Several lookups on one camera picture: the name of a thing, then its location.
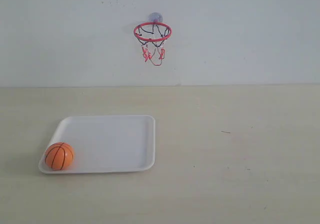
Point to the small orange basketball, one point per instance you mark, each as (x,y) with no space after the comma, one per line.
(59,156)

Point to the red mini basketball hoop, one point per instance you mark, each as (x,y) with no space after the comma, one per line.
(152,37)

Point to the white plastic tray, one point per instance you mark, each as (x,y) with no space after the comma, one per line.
(106,143)

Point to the clear suction cup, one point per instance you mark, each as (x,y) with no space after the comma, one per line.
(155,17)

